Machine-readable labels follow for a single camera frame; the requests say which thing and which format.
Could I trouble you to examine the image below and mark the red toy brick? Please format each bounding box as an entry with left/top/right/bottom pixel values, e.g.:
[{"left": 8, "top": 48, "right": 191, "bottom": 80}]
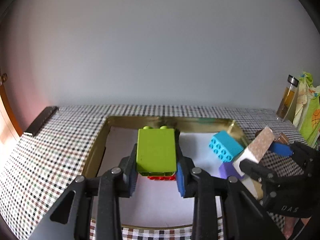
[{"left": 148, "top": 175, "right": 176, "bottom": 181}]

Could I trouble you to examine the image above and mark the gold metal tin box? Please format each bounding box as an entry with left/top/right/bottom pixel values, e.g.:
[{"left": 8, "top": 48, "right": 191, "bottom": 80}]
[{"left": 82, "top": 116, "right": 249, "bottom": 228}]

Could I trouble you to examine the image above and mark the black phone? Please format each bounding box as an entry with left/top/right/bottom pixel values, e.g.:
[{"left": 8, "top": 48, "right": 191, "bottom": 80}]
[{"left": 23, "top": 106, "right": 59, "bottom": 137}]

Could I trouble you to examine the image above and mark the purple toy brick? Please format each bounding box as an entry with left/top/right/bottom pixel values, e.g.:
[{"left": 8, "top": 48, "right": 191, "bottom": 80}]
[{"left": 219, "top": 162, "right": 244, "bottom": 180}]

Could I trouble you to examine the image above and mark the glass tea bottle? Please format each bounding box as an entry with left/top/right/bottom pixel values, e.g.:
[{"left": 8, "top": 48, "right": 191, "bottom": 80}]
[{"left": 276, "top": 75, "right": 299, "bottom": 120}]

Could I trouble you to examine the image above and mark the brown metal card case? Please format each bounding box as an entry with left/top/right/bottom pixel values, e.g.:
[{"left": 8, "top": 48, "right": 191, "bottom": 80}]
[{"left": 274, "top": 133, "right": 289, "bottom": 145}]

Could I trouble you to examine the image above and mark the green toy brick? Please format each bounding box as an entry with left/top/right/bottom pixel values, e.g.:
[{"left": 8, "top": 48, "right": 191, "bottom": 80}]
[{"left": 136, "top": 126, "right": 177, "bottom": 177}]

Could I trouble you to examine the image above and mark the person's right hand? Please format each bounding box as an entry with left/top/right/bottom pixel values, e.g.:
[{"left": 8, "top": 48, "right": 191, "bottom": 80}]
[{"left": 283, "top": 217, "right": 310, "bottom": 239}]

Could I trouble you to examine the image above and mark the turquoise toy brick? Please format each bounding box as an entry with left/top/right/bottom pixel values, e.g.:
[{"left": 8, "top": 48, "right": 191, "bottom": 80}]
[{"left": 209, "top": 131, "right": 244, "bottom": 163}]

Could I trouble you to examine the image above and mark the white glitter-top box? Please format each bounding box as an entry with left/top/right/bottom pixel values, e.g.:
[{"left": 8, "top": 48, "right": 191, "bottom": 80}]
[{"left": 232, "top": 126, "right": 274, "bottom": 199}]

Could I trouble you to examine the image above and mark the black sequin pouch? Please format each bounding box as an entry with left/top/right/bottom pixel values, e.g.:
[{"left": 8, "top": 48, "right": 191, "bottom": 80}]
[{"left": 174, "top": 129, "right": 181, "bottom": 144}]

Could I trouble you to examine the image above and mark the checkered tablecloth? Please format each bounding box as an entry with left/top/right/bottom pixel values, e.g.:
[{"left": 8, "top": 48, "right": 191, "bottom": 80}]
[{"left": 1, "top": 105, "right": 303, "bottom": 239}]

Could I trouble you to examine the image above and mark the wooden door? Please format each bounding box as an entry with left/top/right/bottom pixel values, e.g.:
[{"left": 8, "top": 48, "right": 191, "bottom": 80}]
[{"left": 1, "top": 73, "right": 23, "bottom": 146}]

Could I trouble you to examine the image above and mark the green cartoon cloth bag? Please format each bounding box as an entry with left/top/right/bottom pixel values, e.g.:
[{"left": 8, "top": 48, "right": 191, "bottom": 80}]
[{"left": 293, "top": 72, "right": 319, "bottom": 147}]

